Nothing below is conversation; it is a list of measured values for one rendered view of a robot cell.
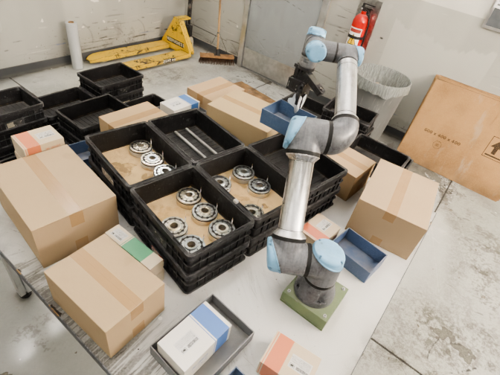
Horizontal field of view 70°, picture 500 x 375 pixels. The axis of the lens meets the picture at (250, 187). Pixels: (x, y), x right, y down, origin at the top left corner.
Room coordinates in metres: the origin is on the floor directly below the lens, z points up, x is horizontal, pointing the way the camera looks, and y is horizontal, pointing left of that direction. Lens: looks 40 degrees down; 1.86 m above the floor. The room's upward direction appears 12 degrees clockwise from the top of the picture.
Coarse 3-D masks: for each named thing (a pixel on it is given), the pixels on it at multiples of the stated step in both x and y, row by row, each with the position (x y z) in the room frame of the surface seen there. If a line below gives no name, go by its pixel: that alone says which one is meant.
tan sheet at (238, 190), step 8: (232, 184) 1.23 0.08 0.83; (240, 184) 1.24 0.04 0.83; (232, 192) 1.18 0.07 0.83; (240, 192) 1.19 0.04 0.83; (272, 192) 1.23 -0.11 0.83; (240, 200) 1.14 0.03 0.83; (248, 200) 1.14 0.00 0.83; (256, 200) 1.16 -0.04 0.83; (264, 200) 1.17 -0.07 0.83; (272, 200) 1.18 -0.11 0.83; (280, 200) 1.19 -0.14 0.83; (264, 208) 1.12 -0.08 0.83; (272, 208) 1.13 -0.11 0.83
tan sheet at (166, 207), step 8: (176, 192) 1.10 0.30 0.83; (160, 200) 1.03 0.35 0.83; (168, 200) 1.04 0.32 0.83; (152, 208) 0.98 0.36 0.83; (160, 208) 0.99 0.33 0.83; (168, 208) 1.00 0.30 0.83; (176, 208) 1.01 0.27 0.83; (184, 208) 1.02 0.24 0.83; (160, 216) 0.95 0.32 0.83; (168, 216) 0.96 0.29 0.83; (176, 216) 0.97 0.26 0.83; (184, 216) 0.98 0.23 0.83; (192, 224) 0.94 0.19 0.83; (192, 232) 0.90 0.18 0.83; (200, 232) 0.91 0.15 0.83; (208, 240) 0.88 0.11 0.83
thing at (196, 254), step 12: (192, 168) 1.16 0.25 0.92; (156, 180) 1.04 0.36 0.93; (132, 192) 0.95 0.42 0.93; (144, 204) 0.90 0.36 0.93; (156, 216) 0.85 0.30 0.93; (240, 228) 0.88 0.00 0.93; (216, 240) 0.80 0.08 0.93; (228, 240) 0.83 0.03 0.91; (180, 252) 0.73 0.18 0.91; (204, 252) 0.75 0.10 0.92
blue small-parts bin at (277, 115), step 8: (272, 104) 1.48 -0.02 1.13; (280, 104) 1.54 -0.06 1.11; (288, 104) 1.52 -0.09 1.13; (264, 112) 1.41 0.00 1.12; (272, 112) 1.49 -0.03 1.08; (280, 112) 1.53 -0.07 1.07; (288, 112) 1.51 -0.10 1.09; (296, 112) 1.49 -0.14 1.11; (304, 112) 1.47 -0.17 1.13; (264, 120) 1.40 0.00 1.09; (272, 120) 1.38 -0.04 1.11; (280, 120) 1.36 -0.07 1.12; (288, 120) 1.48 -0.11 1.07; (272, 128) 1.38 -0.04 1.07; (280, 128) 1.36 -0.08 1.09
